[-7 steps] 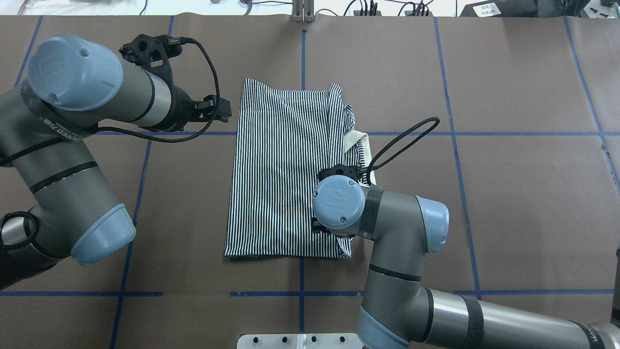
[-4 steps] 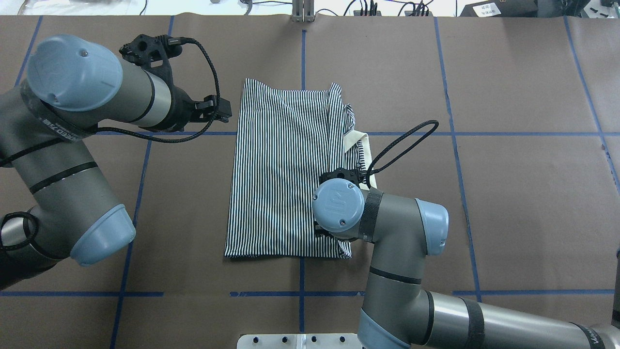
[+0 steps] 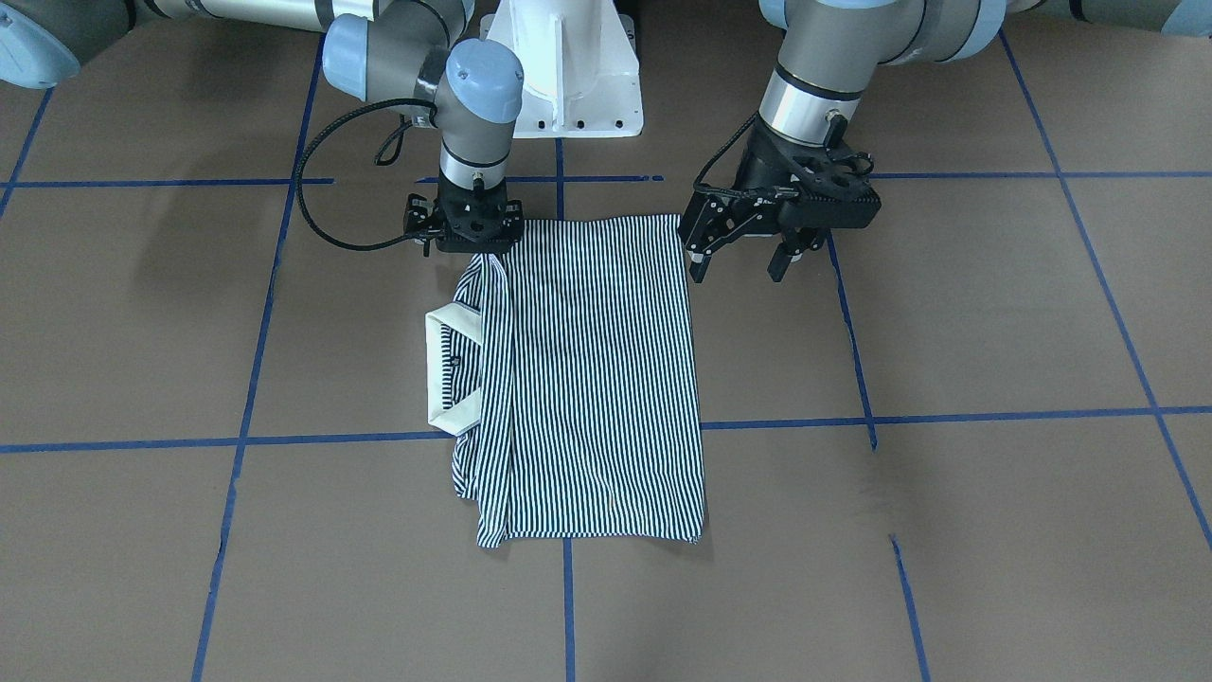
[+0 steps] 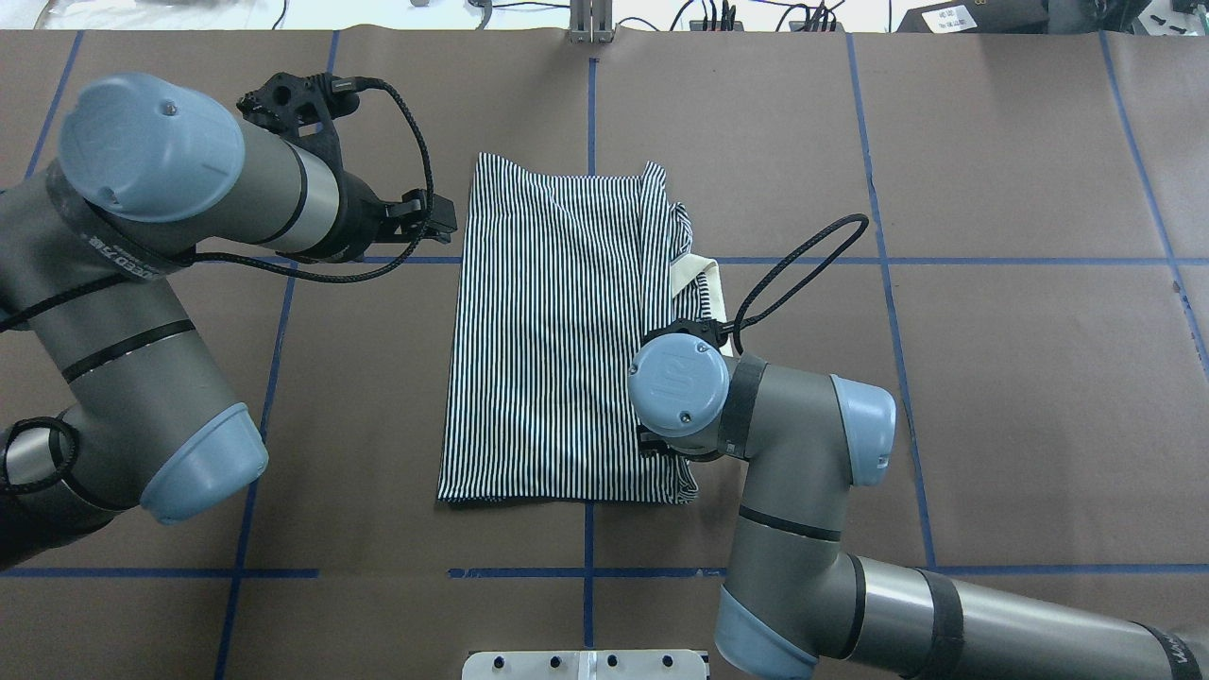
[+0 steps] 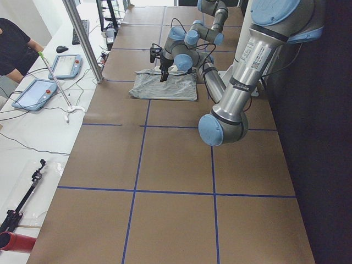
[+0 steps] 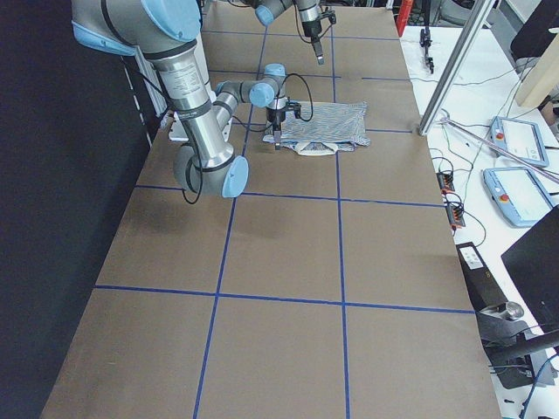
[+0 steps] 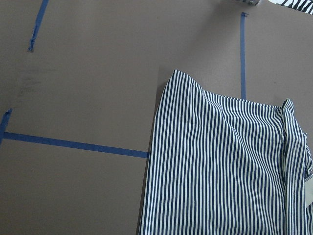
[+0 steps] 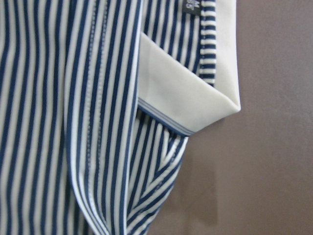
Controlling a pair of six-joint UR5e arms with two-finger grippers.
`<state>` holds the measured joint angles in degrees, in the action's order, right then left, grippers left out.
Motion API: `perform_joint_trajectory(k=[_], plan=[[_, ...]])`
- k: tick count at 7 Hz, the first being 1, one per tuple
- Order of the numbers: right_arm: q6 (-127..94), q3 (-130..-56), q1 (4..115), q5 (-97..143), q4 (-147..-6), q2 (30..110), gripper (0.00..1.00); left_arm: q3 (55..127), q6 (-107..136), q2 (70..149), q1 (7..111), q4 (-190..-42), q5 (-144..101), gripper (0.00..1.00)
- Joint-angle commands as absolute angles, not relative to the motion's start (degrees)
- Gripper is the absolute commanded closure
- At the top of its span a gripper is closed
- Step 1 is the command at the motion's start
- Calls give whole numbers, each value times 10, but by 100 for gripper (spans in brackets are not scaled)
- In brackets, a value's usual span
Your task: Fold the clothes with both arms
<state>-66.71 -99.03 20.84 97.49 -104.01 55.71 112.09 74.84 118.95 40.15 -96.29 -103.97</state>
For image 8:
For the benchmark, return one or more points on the navy white striped polo shirt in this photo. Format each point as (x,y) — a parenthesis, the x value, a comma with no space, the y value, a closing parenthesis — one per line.
(97,101)

